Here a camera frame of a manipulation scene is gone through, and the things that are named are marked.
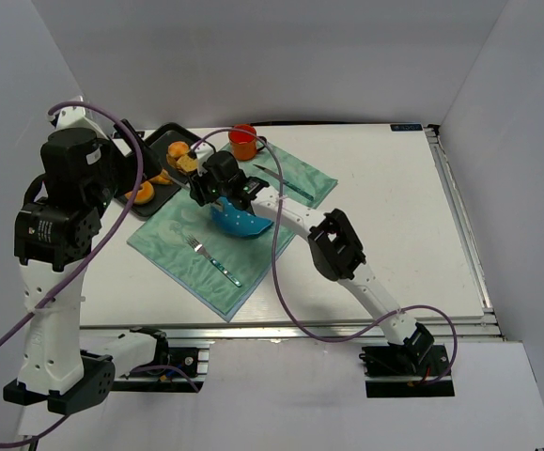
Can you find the orange striped croissant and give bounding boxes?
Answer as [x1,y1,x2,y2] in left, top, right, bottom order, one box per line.
[148,170,173,185]

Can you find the metal serving tongs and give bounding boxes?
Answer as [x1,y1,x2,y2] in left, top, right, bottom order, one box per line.
[164,169,191,191]

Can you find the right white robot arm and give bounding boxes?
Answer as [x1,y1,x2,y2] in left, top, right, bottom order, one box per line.
[188,150,434,373]

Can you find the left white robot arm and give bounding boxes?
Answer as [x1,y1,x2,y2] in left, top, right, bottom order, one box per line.
[3,100,169,416]

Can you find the small round bread roll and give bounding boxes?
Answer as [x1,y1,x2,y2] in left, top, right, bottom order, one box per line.
[167,141,190,161]

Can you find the seeded bread slice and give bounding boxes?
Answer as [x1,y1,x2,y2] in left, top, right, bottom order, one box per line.
[166,154,198,174]

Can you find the black baking tray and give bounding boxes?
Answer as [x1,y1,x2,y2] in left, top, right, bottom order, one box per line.
[132,122,200,220]

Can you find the blue dotted plate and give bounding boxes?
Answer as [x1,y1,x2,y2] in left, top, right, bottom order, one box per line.
[210,197,272,238]

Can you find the orange enamel mug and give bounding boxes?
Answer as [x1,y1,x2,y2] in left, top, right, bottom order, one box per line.
[228,124,266,162]

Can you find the right table logo sticker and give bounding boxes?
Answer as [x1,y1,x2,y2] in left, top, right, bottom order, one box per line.
[390,123,424,132]

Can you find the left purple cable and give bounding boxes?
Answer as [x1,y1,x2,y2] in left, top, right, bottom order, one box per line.
[0,101,205,447]

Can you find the glazed ring donut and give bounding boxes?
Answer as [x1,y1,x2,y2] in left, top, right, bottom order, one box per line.
[133,181,155,206]

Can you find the fork with teal handle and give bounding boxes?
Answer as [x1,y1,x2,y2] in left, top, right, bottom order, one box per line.
[186,235,242,288]

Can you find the knife with teal handle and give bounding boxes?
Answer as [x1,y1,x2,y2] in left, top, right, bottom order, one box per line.
[255,164,315,202]

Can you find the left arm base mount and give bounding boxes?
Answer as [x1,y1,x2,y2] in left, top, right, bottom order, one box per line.
[108,326,208,394]

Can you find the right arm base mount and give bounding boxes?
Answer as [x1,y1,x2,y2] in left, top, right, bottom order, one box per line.
[359,345,456,399]

